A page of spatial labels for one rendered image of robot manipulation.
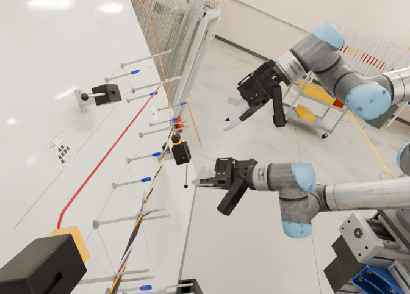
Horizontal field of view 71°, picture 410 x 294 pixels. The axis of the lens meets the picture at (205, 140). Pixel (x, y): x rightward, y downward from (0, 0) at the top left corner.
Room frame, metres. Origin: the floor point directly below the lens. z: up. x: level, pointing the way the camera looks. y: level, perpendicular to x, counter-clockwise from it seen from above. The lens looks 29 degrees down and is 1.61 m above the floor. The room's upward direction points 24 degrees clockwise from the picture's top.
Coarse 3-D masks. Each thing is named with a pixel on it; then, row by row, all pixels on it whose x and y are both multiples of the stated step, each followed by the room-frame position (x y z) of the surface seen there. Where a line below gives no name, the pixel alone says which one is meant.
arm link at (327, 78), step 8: (336, 64) 0.76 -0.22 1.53; (344, 64) 0.78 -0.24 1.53; (320, 72) 0.76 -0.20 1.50; (328, 72) 0.76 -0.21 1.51; (336, 72) 0.75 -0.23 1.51; (344, 72) 0.74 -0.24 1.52; (320, 80) 0.78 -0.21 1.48; (328, 80) 0.75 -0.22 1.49; (336, 80) 0.73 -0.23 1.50; (328, 88) 0.75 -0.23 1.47
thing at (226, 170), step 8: (216, 160) 0.72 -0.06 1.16; (224, 160) 0.72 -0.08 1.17; (232, 160) 0.72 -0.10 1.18; (240, 160) 0.73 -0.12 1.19; (248, 160) 0.72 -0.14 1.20; (216, 168) 0.70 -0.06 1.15; (224, 168) 0.70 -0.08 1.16; (232, 168) 0.69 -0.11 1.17; (240, 168) 0.70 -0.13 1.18; (248, 168) 0.67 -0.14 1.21; (216, 176) 0.69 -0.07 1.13; (224, 176) 0.68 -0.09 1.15; (232, 176) 0.68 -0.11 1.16; (240, 176) 0.68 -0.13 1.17; (248, 176) 0.65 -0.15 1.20; (216, 184) 0.67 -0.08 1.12; (224, 184) 0.66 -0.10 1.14; (248, 184) 0.65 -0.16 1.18
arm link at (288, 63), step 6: (288, 54) 0.75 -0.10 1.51; (276, 60) 0.77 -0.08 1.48; (282, 60) 0.75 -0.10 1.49; (288, 60) 0.74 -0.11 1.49; (294, 60) 0.74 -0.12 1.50; (282, 66) 0.74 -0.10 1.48; (288, 66) 0.73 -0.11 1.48; (294, 66) 0.73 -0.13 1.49; (300, 66) 0.74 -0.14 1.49; (288, 72) 0.73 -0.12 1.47; (294, 72) 0.73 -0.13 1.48; (300, 72) 0.74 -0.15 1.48; (288, 78) 0.74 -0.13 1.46; (294, 78) 0.74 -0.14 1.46
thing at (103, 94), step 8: (96, 88) 0.46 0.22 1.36; (104, 88) 0.46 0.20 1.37; (112, 88) 0.48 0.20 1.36; (80, 96) 0.41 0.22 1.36; (88, 96) 0.42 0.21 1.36; (96, 96) 0.45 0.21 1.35; (104, 96) 0.45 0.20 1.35; (112, 96) 0.46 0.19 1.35; (120, 96) 0.49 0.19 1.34; (80, 104) 0.46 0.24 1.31; (88, 104) 0.46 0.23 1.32; (96, 104) 0.45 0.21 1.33; (104, 104) 0.47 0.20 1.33; (88, 112) 0.47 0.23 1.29
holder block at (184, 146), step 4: (184, 144) 0.72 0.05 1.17; (172, 148) 0.70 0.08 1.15; (176, 148) 0.70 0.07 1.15; (180, 148) 0.70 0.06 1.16; (184, 148) 0.71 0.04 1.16; (188, 148) 0.74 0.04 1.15; (176, 152) 0.70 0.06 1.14; (180, 152) 0.70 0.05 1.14; (184, 152) 0.70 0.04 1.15; (188, 152) 0.73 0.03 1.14; (176, 156) 0.70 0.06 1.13; (180, 156) 0.70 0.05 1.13; (184, 156) 0.70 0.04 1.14; (188, 156) 0.71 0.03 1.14; (176, 160) 0.70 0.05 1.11; (180, 160) 0.70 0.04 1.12; (184, 160) 0.70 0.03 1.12; (188, 160) 0.70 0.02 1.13; (176, 164) 0.70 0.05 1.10; (180, 164) 0.70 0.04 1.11
